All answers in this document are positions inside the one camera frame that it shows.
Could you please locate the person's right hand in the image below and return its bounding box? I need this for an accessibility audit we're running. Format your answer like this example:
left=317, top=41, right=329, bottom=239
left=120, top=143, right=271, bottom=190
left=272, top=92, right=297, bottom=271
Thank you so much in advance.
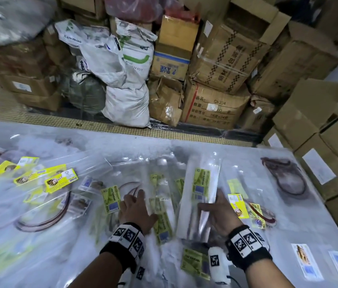
left=197, top=189, right=244, bottom=238

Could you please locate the person's left hand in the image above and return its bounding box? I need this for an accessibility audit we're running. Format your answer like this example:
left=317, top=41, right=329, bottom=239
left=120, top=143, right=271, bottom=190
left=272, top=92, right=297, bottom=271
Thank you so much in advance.
left=119, top=189, right=158, bottom=235

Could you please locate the long clear green-label packet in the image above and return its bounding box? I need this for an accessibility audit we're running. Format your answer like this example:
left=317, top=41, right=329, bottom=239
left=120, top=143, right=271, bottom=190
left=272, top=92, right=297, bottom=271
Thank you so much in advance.
left=176, top=155, right=221, bottom=244

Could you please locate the person's right forearm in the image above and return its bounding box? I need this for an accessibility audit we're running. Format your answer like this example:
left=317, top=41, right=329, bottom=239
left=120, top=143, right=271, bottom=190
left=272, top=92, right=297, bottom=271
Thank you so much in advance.
left=245, top=256, right=296, bottom=288

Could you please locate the person's left forearm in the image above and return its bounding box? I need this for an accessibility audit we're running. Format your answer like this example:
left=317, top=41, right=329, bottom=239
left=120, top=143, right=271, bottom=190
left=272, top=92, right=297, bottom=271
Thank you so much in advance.
left=68, top=251, right=125, bottom=288

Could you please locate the black marker wristband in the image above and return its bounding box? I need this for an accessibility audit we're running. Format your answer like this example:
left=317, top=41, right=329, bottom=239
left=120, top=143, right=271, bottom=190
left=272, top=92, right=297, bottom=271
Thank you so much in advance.
left=225, top=225, right=273, bottom=272
left=99, top=222, right=145, bottom=274

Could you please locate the yellow-label headband packet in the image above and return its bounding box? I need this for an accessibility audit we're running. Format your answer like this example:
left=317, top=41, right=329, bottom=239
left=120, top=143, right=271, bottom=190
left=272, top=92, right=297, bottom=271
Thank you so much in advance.
left=227, top=178, right=278, bottom=231

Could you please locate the green-label flat packet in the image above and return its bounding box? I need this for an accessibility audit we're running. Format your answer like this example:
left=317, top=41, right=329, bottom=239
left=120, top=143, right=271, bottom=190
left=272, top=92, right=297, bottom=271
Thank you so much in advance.
left=180, top=248, right=211, bottom=281

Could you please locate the brown headband in clear packet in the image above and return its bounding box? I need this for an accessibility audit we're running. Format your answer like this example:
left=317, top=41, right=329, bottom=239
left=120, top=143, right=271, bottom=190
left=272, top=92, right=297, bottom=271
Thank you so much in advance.
left=260, top=156, right=311, bottom=205

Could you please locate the small white-label cardboard box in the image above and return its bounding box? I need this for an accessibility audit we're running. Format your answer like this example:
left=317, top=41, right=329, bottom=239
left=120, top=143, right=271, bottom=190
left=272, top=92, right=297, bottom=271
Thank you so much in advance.
left=263, top=126, right=293, bottom=151

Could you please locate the printed brown cardboard box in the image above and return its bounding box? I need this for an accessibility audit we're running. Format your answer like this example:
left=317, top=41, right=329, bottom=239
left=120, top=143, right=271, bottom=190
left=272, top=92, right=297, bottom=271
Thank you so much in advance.
left=180, top=79, right=251, bottom=130

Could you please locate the small dented cardboard box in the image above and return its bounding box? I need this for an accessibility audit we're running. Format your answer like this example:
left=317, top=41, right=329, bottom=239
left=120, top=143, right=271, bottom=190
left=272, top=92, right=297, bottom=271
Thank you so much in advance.
left=237, top=94, right=278, bottom=133

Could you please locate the pile of clear headband packets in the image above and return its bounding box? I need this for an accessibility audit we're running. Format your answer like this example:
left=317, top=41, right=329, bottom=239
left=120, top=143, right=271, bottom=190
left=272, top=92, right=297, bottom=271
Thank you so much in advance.
left=0, top=138, right=187, bottom=288

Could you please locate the crumpled torn cardboard box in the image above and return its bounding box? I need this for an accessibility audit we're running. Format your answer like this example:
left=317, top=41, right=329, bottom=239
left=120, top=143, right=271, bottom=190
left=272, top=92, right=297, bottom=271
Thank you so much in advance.
left=147, top=76, right=185, bottom=127

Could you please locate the plain white woven sack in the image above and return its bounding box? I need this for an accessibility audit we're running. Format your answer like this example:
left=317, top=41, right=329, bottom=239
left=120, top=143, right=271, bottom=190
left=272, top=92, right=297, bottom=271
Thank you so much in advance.
left=101, top=64, right=152, bottom=129

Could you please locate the open-flap cardboard box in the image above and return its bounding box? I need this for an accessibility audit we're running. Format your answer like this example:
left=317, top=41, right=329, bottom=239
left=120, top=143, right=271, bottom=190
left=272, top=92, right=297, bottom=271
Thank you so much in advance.
left=272, top=78, right=338, bottom=151

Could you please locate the dark green woven sack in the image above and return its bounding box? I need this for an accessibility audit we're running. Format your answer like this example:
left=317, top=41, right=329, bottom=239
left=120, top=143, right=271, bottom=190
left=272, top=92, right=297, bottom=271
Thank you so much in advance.
left=59, top=70, right=107, bottom=115

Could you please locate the blue-print cardboard box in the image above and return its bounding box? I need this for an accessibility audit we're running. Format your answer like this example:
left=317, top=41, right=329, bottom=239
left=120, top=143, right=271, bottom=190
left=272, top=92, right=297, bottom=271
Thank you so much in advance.
left=150, top=42, right=192, bottom=82

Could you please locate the large checker-print cardboard box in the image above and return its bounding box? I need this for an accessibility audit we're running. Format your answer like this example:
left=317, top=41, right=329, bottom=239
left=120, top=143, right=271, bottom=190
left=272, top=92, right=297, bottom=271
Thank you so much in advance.
left=188, top=0, right=291, bottom=95

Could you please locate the flat brown cardboard box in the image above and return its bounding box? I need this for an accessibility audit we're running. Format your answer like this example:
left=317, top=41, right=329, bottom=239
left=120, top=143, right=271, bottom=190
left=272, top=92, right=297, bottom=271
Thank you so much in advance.
left=14, top=91, right=63, bottom=112

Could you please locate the large taped cardboard box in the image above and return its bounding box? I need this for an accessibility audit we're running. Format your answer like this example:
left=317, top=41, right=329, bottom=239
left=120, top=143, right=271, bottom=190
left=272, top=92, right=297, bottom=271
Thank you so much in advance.
left=248, top=21, right=338, bottom=103

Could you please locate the white sack with green print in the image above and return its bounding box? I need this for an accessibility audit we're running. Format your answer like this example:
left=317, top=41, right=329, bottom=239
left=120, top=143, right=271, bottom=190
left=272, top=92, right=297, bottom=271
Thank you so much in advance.
left=114, top=17, right=158, bottom=82

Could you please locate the plain yellow cardboard box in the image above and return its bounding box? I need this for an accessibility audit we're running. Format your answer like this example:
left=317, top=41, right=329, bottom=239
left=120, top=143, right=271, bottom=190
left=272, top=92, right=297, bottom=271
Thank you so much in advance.
left=158, top=15, right=200, bottom=52

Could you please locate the white sack with dark print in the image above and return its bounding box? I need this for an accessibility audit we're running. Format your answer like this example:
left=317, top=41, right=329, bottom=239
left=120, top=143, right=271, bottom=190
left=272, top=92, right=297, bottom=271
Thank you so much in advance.
left=54, top=19, right=128, bottom=89

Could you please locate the flat white-label cardboard box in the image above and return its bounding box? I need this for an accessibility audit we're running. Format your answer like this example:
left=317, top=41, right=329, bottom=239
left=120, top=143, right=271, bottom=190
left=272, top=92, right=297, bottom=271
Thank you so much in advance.
left=0, top=73, right=59, bottom=97

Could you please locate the worn brown cardboard box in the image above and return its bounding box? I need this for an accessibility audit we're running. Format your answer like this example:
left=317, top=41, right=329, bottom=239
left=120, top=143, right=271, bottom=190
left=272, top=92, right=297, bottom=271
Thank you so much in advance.
left=42, top=24, right=74, bottom=68

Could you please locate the wrapped brown cardboard box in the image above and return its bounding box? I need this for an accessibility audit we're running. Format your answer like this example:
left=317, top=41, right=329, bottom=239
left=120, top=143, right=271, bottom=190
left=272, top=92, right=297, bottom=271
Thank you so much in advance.
left=0, top=37, right=59, bottom=79

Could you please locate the red plastic bag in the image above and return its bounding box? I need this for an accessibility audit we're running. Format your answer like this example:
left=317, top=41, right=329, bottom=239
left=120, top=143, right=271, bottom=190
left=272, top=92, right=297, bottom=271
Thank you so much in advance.
left=103, top=0, right=201, bottom=25

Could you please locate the grey plastic bag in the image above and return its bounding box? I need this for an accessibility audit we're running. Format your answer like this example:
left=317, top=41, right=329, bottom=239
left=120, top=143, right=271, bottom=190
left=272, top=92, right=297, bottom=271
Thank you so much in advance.
left=0, top=0, right=59, bottom=47

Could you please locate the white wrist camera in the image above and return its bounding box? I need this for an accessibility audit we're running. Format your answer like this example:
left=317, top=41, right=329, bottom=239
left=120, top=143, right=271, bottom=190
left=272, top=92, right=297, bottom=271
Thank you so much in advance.
left=207, top=246, right=232, bottom=286
left=117, top=265, right=147, bottom=288

